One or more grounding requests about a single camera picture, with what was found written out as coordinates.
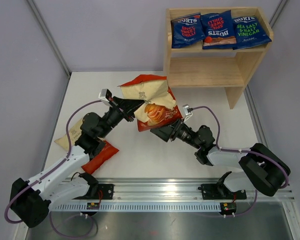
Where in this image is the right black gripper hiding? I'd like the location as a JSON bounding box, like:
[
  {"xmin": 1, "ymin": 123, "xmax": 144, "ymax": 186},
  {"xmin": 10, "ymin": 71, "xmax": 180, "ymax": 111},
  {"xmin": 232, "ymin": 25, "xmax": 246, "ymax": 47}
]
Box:
[{"xmin": 151, "ymin": 114, "xmax": 202, "ymax": 150}]

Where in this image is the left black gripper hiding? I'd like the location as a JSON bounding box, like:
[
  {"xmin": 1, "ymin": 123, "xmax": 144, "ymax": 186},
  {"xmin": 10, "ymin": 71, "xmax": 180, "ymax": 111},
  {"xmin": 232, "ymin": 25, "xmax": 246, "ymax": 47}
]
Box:
[{"xmin": 97, "ymin": 96, "xmax": 147, "ymax": 139}]

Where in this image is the cream orange cassava chips bag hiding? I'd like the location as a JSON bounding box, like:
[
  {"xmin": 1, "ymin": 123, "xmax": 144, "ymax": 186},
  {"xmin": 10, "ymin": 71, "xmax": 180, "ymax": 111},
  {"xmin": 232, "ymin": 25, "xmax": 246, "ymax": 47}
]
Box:
[{"xmin": 119, "ymin": 74, "xmax": 183, "ymax": 132}]

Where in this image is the blue Burts chilli bag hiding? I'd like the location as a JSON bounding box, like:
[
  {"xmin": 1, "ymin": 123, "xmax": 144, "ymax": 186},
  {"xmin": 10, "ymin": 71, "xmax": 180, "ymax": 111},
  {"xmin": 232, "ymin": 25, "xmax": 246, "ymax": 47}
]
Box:
[
  {"xmin": 200, "ymin": 10, "xmax": 237, "ymax": 50},
  {"xmin": 171, "ymin": 12, "xmax": 206, "ymax": 49}
]

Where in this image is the blue Burts sea salt bag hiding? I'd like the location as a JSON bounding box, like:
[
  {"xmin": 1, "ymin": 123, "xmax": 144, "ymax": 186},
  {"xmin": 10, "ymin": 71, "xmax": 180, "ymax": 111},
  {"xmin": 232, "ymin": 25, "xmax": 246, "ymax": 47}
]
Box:
[{"xmin": 232, "ymin": 15, "xmax": 272, "ymax": 50}]

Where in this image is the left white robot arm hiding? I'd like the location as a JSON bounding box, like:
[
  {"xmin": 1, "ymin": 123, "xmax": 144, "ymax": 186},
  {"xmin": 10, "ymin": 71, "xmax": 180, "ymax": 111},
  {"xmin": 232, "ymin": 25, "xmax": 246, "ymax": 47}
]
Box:
[{"xmin": 4, "ymin": 96, "xmax": 145, "ymax": 228}]

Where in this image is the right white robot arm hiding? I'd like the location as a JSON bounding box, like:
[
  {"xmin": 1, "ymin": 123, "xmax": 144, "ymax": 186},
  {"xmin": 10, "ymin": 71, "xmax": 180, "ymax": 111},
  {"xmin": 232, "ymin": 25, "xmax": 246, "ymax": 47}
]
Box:
[{"xmin": 143, "ymin": 103, "xmax": 291, "ymax": 199}]

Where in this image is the wooden two-tier shelf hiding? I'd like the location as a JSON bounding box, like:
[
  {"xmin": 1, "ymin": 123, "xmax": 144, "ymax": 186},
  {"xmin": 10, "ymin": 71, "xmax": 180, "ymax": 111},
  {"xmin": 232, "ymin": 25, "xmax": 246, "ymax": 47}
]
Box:
[{"xmin": 163, "ymin": 6, "xmax": 274, "ymax": 109}]

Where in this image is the cream orange cassava bag left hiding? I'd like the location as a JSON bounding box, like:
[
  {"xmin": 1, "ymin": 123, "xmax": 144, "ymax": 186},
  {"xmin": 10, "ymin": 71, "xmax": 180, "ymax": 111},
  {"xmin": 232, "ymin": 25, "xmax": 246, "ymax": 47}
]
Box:
[{"xmin": 54, "ymin": 118, "xmax": 119, "ymax": 175}]

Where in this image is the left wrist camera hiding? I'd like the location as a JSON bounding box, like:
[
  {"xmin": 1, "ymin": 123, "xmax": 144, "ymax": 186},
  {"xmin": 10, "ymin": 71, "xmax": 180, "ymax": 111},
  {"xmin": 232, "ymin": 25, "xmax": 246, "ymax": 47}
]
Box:
[{"xmin": 98, "ymin": 88, "xmax": 112, "ymax": 107}]

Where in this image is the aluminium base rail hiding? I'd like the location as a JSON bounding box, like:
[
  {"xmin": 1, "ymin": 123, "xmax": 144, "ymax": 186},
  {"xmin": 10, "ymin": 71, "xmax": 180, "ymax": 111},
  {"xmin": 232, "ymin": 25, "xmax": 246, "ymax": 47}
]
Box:
[{"xmin": 52, "ymin": 177, "xmax": 295, "ymax": 213}]

